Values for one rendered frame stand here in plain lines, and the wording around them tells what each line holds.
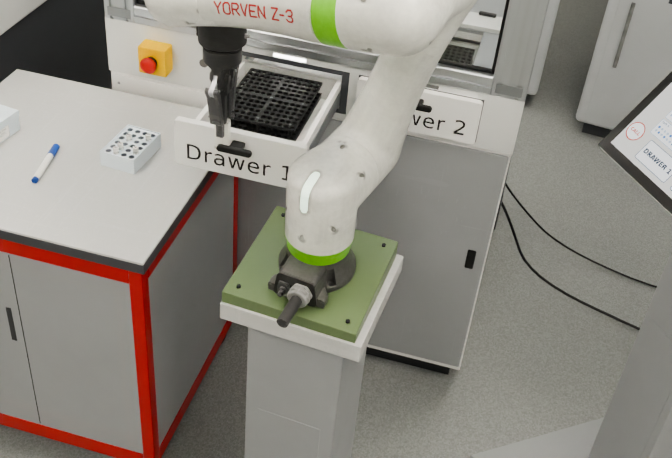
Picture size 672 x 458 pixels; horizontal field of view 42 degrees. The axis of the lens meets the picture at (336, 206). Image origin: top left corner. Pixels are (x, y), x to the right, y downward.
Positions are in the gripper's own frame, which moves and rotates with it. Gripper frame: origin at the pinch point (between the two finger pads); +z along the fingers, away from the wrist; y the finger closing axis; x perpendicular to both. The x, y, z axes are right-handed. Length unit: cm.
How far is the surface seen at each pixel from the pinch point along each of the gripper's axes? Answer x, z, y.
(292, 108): 8.8, 3.1, -19.9
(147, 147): -20.8, 13.5, -8.0
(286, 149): 13.2, 1.6, -1.7
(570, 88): 80, 93, -229
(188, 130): -8.1, 2.2, -1.7
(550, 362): 83, 93, -54
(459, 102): 44, 1, -34
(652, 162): 84, -6, -12
